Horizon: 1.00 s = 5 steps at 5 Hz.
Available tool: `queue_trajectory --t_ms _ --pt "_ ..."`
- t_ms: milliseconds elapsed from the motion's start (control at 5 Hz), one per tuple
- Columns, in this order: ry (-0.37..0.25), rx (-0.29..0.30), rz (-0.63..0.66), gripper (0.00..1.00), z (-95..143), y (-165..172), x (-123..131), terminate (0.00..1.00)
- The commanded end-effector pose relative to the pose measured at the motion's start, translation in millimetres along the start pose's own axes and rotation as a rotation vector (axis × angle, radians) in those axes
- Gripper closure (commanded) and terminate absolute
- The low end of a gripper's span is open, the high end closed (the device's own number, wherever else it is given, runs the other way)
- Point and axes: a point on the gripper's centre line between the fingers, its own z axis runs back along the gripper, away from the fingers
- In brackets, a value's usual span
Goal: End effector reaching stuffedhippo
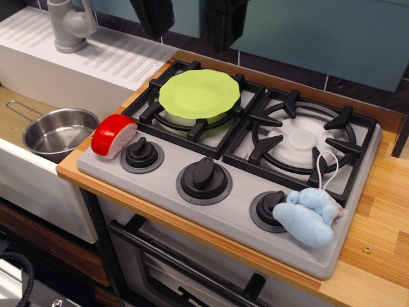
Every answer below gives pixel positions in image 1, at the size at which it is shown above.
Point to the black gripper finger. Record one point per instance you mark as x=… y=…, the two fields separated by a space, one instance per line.
x=226 y=21
x=156 y=16

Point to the green plastic plate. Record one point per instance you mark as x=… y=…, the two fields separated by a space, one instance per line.
x=197 y=94

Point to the grey toy faucet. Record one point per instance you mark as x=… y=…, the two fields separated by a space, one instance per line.
x=71 y=28

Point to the black left burner grate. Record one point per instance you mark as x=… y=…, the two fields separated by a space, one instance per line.
x=207 y=136

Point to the black burner grate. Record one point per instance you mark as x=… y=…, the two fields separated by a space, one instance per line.
x=356 y=139
x=207 y=136

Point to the red white toy cheese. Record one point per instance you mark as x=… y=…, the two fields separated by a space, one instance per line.
x=112 y=135

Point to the grey toy stove top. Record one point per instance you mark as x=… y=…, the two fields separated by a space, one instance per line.
x=231 y=216

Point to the white toy sink unit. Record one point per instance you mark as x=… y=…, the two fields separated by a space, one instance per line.
x=98 y=78

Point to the black right burner grate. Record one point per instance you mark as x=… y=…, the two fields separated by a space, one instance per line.
x=356 y=139

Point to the white right burner cap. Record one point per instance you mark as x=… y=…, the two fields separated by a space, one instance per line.
x=300 y=136

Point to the black left stove knob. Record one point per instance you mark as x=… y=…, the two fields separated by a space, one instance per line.
x=141 y=157

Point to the black stove knob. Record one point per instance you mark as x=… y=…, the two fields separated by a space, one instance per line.
x=204 y=182
x=261 y=211
x=141 y=157

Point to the stainless steel pot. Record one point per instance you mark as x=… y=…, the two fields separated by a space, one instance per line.
x=56 y=134

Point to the black middle stove knob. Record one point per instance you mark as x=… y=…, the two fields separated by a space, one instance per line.
x=204 y=182

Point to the black right stove knob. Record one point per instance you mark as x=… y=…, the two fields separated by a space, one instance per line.
x=261 y=211

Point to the blue stuffed hippo toy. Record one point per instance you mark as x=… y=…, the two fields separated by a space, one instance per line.
x=307 y=215

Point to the toy oven door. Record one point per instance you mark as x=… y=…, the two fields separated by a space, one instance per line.
x=174 y=270

